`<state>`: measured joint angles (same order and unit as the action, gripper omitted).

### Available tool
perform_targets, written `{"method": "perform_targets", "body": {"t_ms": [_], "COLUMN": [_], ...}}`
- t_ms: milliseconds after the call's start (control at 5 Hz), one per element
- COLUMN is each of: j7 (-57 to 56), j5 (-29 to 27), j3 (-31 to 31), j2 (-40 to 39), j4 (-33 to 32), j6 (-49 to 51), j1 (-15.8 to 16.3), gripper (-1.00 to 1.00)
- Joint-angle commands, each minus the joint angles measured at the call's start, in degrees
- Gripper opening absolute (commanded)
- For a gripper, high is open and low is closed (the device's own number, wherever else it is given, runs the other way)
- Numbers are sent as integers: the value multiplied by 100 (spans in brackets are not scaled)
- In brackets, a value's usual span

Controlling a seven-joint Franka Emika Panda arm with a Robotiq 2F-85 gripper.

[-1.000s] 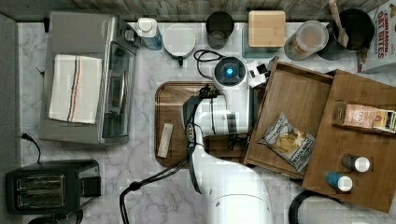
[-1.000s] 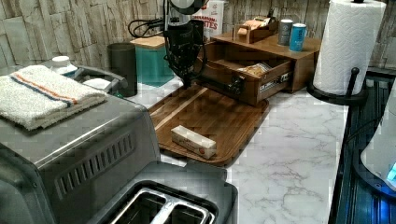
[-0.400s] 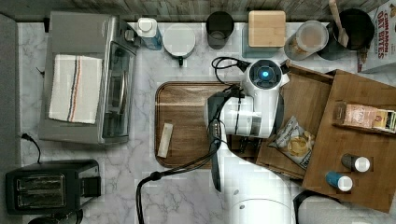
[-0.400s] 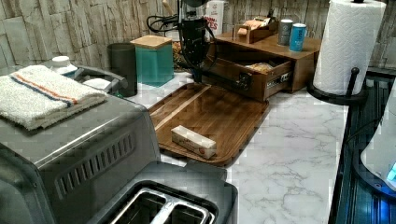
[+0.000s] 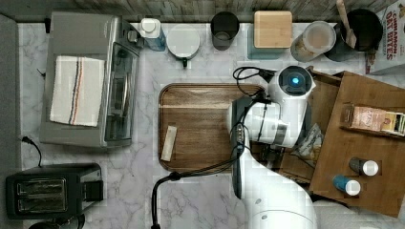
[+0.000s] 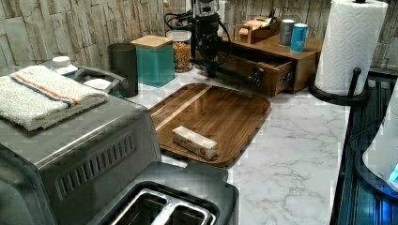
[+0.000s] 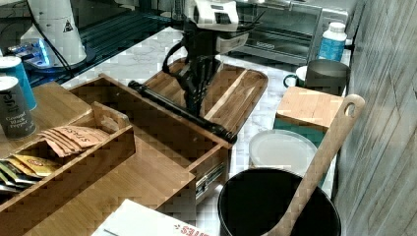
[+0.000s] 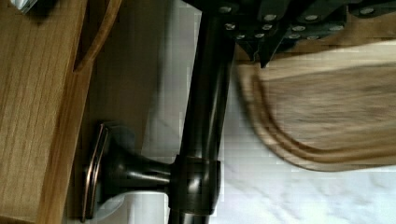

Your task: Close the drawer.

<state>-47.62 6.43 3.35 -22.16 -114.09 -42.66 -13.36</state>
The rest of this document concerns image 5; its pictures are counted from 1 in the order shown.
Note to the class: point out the wooden drawer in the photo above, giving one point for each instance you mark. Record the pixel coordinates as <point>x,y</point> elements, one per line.
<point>321,98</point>

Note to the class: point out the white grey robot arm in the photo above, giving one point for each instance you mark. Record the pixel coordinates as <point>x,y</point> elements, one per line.
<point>271,200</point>

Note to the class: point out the wooden serving tray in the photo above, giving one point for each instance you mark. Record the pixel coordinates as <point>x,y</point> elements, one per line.
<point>199,113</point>

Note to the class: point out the beige snack bar packet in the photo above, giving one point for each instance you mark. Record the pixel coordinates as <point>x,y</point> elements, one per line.
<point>169,143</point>

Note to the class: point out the white round lidded container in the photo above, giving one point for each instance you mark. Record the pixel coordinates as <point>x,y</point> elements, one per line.
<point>183,41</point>

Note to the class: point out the dark grey cup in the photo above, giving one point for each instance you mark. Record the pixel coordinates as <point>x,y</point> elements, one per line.
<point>224,27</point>

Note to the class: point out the white-capped clear bottle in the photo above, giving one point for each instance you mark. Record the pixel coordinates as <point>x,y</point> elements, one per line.
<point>151,31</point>

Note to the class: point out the teal box with bamboo lid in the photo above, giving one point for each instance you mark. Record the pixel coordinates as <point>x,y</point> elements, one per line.
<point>270,35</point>

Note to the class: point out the chips snack bag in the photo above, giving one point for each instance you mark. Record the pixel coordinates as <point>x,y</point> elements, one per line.
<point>309,148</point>

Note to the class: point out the silver toaster oven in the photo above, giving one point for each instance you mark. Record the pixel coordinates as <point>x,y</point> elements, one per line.
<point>106,37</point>

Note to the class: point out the striped white dish towel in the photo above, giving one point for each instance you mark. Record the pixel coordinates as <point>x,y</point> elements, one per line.
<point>77,90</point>

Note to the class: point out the glass jar with white lid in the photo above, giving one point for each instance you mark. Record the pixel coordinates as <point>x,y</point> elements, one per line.
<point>317,38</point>

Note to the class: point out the assorted tea bag boxes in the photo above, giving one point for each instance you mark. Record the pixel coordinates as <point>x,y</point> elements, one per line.
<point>371,120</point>

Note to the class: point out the black round object bottom edge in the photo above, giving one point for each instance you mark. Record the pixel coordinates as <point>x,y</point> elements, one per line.
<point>74,222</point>

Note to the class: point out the blue white-capped spice bottle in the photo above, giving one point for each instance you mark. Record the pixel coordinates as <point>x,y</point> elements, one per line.
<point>347,185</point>

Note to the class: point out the black two-slot toaster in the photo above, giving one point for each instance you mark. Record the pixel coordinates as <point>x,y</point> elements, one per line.
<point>54,191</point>

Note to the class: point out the wooden spatula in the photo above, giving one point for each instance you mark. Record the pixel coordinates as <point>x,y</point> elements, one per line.
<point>350,36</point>

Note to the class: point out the wooden cabinet shelf unit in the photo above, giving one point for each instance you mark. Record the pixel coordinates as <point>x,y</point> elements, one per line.
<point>382,193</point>

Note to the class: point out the grey white-capped spice bottle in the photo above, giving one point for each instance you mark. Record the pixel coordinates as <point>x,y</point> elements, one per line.
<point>364,167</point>

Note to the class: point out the black utensil holder pot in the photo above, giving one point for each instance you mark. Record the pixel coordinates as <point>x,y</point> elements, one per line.
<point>367,29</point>

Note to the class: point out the cinnamon oat bites cereal box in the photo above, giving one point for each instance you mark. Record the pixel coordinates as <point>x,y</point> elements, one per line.
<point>390,54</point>

